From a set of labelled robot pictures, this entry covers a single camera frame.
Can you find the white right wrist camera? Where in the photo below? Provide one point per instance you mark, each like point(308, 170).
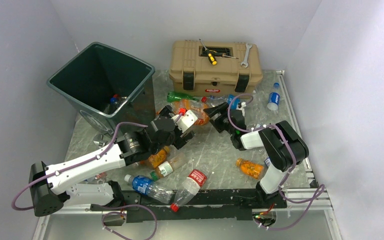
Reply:
point(241, 107)

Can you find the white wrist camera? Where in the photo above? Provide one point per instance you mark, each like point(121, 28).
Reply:
point(241, 107)
point(184, 121)

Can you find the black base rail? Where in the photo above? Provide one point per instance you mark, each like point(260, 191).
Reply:
point(236, 203)

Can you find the large orange label bottle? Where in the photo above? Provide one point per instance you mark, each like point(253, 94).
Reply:
point(196, 107)

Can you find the green plastic bottle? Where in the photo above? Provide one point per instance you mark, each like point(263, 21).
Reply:
point(173, 96)

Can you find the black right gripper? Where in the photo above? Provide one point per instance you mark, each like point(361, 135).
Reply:
point(223, 109)

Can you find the silver open-end wrench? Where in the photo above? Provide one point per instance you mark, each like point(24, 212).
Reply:
point(245, 62)

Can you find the blue label water bottle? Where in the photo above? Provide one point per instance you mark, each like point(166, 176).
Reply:
point(147, 187)

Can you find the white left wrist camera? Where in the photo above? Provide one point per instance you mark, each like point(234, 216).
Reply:
point(184, 121)

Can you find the tan plastic toolbox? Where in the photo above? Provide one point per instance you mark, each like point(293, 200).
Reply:
point(192, 73)

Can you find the crushed blue label bottle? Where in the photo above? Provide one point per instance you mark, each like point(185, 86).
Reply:
point(214, 101)

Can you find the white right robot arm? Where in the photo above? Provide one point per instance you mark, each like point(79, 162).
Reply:
point(284, 147)

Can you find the dark green plastic bin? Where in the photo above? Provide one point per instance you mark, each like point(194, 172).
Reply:
point(93, 76)

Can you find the small red cap bottle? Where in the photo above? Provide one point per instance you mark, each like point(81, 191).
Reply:
point(116, 101)

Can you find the orange juice bottle right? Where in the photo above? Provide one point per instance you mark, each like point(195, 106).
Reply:
point(250, 168)

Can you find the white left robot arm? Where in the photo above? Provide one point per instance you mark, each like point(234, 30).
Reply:
point(54, 186)

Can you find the clear bottle red label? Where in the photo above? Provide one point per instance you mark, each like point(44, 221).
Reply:
point(190, 186)

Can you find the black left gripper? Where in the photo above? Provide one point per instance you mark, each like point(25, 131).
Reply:
point(179, 141)

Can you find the red handle adjustable wrench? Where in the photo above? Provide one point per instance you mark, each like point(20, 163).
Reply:
point(100, 140)

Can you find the yellow black screwdriver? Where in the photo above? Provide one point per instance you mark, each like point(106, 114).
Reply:
point(209, 54)

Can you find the blue label bottle far right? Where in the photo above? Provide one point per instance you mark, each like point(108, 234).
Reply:
point(274, 97)

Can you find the thin dark screwdriver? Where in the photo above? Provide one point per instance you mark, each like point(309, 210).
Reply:
point(221, 54)

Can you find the orange juice bottle gold cap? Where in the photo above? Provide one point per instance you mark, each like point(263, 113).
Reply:
point(155, 160)

